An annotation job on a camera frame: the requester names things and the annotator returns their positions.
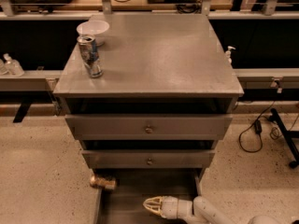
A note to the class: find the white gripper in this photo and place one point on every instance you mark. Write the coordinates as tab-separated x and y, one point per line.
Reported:
170	207

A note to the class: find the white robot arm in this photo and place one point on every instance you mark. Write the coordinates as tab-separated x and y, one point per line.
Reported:
197	211

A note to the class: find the grey bottom drawer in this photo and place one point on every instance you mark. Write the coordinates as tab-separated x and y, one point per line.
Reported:
124	203

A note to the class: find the grey drawer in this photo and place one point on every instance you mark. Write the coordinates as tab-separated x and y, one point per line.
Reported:
124	203
142	159
148	127

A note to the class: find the grey middle drawer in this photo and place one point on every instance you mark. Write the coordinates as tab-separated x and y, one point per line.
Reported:
142	159

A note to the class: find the grey top drawer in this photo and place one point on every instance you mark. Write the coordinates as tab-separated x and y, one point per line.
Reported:
148	127

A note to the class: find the grey drawer cabinet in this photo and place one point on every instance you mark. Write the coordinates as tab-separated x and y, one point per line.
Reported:
153	64

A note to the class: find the blue silver can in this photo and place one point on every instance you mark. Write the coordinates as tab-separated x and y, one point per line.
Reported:
89	55

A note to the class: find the black stand leg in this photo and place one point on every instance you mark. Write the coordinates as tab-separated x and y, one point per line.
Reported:
288	136

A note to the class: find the white bowl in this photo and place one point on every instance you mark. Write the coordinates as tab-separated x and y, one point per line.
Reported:
98	29

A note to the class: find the clear sanitizer bottle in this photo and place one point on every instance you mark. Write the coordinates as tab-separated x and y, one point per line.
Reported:
13	66

